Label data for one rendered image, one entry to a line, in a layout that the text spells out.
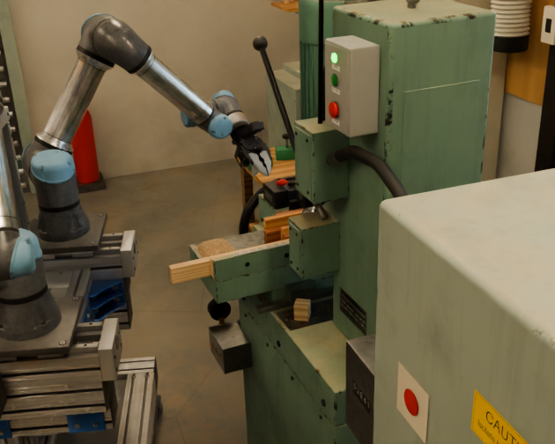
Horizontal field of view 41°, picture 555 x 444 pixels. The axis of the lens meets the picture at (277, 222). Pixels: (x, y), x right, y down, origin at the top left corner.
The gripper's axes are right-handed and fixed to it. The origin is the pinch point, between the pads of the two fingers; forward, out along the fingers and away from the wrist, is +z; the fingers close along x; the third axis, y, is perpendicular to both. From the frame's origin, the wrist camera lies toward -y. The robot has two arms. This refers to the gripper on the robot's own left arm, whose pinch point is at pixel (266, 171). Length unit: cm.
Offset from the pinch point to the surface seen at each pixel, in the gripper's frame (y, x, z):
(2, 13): 114, 28, -228
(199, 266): -22, 43, 41
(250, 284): -20, 32, 48
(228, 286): -20, 38, 47
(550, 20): -29, -119, -21
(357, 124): -78, 28, 53
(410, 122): -80, 19, 56
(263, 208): -13.6, 15.3, 22.6
